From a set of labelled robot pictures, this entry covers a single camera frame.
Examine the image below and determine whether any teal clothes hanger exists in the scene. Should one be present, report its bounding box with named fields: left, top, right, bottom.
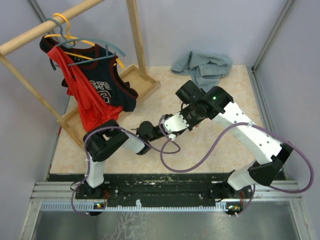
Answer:
left=44, top=16, right=126, bottom=71

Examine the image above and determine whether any light blue denim cloth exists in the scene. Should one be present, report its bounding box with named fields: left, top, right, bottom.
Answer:
left=171, top=50, right=233, bottom=92

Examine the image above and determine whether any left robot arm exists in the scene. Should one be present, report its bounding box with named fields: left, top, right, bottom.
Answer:
left=81, top=119, right=165, bottom=199

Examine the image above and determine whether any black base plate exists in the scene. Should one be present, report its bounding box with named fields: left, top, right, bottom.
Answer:
left=47, top=173, right=254, bottom=209

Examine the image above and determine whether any navy basketball jersey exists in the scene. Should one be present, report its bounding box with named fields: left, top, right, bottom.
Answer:
left=39, top=34, right=139, bottom=113

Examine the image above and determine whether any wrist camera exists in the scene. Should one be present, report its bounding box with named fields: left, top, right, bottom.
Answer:
left=168, top=133, right=177, bottom=141
left=163, top=111, right=189, bottom=133

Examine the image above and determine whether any yellow clothes hanger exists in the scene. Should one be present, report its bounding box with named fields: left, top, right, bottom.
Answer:
left=44, top=13, right=126, bottom=69

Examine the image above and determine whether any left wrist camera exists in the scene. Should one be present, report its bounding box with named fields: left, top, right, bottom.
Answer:
left=168, top=133, right=177, bottom=141

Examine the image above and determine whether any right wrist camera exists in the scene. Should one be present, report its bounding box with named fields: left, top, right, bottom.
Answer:
left=163, top=111, right=189, bottom=133

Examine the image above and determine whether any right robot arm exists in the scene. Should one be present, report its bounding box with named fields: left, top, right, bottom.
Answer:
left=175, top=80, right=293, bottom=199

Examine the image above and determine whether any wooden clothes rack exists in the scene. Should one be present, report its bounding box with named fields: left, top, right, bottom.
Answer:
left=0, top=0, right=161, bottom=150

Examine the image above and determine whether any red shirt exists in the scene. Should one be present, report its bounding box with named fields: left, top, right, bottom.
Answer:
left=47, top=46, right=123, bottom=132

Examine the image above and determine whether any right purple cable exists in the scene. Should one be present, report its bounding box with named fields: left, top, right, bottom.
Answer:
left=159, top=124, right=315, bottom=217

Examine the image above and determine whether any white cable duct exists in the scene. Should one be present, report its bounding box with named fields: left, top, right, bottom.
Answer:
left=40, top=200, right=240, bottom=212

